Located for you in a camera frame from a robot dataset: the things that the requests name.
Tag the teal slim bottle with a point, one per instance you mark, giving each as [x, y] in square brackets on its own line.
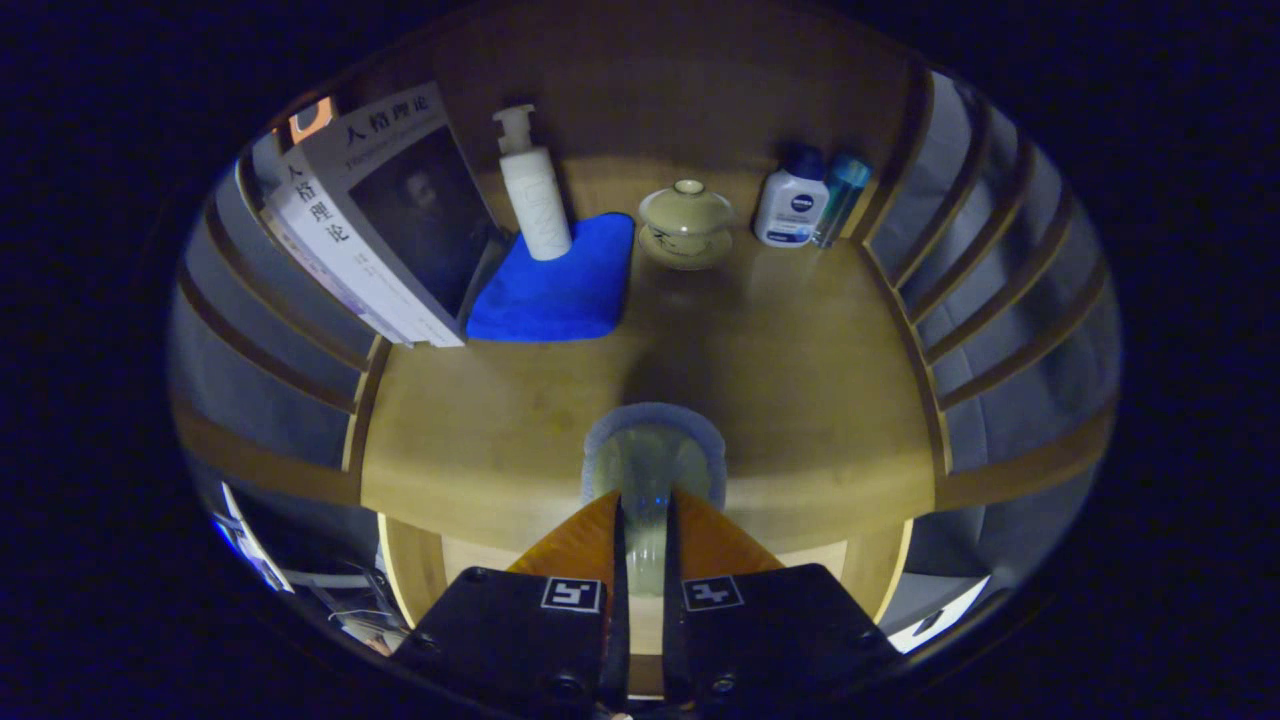
[840, 195]

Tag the white pump bottle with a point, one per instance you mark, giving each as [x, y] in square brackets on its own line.
[535, 200]

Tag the pale green lidded tea cup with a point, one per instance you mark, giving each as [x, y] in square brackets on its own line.
[688, 215]

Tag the wooden cabinet with slatted sides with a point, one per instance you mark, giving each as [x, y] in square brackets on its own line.
[650, 90]

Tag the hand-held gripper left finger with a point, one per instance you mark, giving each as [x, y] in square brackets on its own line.
[618, 640]

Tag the blue folded cloth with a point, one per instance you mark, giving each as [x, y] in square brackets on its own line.
[560, 295]

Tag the white lotion bottle blue cap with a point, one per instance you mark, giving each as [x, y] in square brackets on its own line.
[790, 205]

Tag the thin purple white book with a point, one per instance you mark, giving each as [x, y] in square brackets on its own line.
[318, 298]

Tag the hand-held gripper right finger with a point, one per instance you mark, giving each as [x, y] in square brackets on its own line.
[673, 640]

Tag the thick dark cover book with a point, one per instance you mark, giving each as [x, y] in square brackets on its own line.
[420, 210]

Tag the wooden cabinet countertop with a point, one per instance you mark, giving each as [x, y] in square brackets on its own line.
[800, 380]

